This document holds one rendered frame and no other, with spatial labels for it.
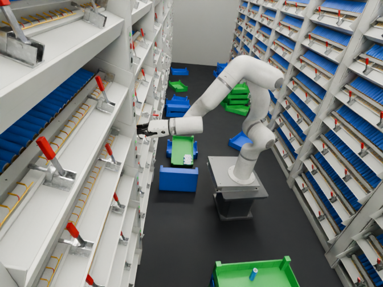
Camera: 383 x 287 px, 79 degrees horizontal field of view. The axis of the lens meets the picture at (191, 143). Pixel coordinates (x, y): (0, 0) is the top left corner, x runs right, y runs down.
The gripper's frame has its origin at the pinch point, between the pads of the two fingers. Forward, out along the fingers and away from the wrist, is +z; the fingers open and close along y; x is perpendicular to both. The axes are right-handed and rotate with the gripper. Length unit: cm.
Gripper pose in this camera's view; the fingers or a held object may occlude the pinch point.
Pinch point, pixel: (138, 129)
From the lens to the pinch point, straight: 116.8
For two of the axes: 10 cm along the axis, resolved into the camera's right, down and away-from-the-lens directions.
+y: -0.3, -5.7, 8.2
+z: -10.0, 0.8, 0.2
